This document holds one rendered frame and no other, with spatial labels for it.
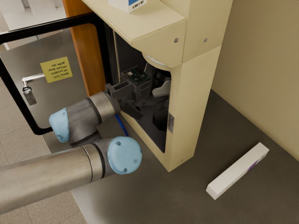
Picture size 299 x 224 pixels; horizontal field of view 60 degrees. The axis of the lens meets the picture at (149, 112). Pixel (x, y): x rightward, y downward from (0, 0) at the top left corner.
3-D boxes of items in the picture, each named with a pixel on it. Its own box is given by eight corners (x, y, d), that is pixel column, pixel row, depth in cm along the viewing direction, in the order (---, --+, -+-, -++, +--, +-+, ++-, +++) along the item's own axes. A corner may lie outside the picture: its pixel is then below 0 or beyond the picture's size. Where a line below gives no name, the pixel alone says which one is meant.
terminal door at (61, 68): (116, 109, 100) (102, 11, 69) (35, 136, 91) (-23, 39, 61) (116, 107, 100) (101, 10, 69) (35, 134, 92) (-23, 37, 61)
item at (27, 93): (37, 104, 79) (30, 91, 75) (30, 106, 79) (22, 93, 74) (36, 100, 80) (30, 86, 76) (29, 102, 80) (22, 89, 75)
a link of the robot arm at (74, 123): (61, 146, 67) (45, 116, 66) (98, 126, 71) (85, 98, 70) (63, 148, 60) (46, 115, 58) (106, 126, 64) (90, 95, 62)
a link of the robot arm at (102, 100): (103, 128, 67) (89, 109, 72) (119, 121, 69) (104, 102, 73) (99, 110, 62) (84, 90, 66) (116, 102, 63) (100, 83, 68)
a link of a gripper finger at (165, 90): (187, 81, 69) (153, 86, 68) (184, 96, 73) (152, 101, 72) (183, 74, 71) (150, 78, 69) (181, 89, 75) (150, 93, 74)
